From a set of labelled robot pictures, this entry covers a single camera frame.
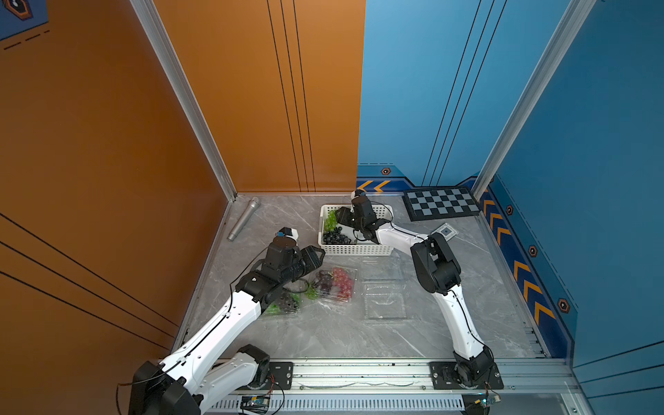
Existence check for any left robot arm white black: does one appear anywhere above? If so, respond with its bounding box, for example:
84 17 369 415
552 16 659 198
126 228 325 414

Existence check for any small black grape bunch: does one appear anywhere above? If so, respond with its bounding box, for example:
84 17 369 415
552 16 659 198
323 227 354 246

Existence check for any left green circuit board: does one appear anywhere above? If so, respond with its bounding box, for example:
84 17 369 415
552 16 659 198
239 395 271 415

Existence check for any green circuit board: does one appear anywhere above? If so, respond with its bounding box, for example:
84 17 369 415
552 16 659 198
474 391 501 409
239 395 271 415

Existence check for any aluminium rail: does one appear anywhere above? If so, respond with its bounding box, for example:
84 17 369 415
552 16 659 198
273 358 582 394

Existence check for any white perforated plastic basket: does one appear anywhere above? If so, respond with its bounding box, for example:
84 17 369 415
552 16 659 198
317 204 394 257

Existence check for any black grey chessboard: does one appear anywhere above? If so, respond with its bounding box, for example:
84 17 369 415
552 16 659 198
402 187 481 221

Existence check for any silver microphone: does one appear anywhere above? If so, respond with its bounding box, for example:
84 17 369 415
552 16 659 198
227 197 261 241

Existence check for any red grape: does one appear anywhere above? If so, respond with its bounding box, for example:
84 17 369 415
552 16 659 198
331 267 354 302

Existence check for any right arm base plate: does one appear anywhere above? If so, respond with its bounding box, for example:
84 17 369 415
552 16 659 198
428 361 505 391

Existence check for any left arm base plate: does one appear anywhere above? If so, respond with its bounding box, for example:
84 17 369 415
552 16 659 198
240 361 294 391

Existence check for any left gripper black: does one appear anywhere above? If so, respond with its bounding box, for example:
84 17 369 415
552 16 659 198
278 244 325 287

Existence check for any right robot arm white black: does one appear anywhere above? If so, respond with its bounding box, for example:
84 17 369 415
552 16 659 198
335 190 498 388

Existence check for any small green grape bunch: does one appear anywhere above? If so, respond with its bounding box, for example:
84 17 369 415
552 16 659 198
323 209 338 233

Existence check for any right green circuit board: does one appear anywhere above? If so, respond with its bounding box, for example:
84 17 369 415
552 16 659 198
474 391 501 409

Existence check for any dark purple grape bunch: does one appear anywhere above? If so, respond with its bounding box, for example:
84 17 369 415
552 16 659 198
312 271 335 296

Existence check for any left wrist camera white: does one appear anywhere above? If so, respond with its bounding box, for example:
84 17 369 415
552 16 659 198
277 227 298 240

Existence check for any green grape leaf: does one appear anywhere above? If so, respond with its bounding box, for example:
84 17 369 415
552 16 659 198
304 286 319 301

